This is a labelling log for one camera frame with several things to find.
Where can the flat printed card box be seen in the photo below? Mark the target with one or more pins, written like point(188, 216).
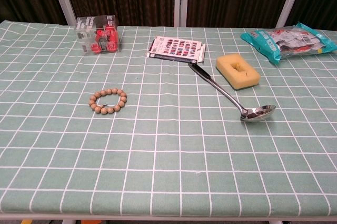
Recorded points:
point(176, 47)

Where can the teal snack bag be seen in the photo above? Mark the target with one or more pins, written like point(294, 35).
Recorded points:
point(266, 42)

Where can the white table frame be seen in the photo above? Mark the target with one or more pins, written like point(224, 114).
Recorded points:
point(168, 218)

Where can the clear box with red toy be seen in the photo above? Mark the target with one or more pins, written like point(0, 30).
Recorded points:
point(100, 42)

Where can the green checkered tablecloth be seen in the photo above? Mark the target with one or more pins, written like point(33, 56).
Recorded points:
point(168, 155)

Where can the yellow sponge with hole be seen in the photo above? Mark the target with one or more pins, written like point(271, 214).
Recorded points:
point(226, 63)

